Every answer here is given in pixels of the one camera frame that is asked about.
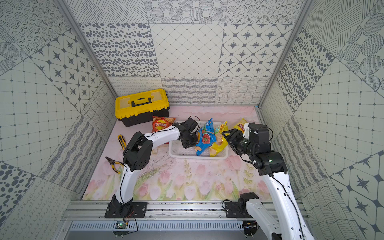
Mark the yellow utility knife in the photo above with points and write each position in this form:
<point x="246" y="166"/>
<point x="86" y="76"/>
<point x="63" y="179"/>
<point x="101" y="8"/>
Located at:
<point x="122" y="141"/>

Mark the floral pink table mat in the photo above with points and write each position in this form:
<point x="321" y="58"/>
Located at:
<point x="168" y="178"/>

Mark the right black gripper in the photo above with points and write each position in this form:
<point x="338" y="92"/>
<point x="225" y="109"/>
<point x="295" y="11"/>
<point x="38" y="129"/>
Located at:
<point x="230" y="140"/>

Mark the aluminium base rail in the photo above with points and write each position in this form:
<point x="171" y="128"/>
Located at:
<point x="162" y="215"/>

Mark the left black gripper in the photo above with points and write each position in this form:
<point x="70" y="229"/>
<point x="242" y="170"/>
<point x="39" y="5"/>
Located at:
<point x="188" y="139"/>

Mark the blue Lay's chip bag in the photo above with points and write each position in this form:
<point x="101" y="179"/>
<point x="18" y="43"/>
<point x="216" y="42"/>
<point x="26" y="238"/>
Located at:
<point x="206" y="137"/>

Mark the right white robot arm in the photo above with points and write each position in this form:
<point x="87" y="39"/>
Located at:
<point x="289" y="223"/>

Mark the white plastic mesh basket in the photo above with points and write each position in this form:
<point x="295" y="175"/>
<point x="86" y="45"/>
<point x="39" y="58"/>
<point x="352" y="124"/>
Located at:
<point x="176" y="150"/>

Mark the yellow handled pliers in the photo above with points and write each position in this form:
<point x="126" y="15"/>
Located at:
<point x="116" y="165"/>

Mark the red Lay's chip bag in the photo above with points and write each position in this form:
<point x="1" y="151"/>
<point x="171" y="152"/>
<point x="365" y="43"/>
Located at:
<point x="161" y="123"/>

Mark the yellow lay's bag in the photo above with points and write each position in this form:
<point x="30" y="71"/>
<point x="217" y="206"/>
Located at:
<point x="241" y="125"/>
<point x="220" y="144"/>

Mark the yellow black toolbox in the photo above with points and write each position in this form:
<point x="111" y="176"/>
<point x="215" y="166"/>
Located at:
<point x="141" y="107"/>

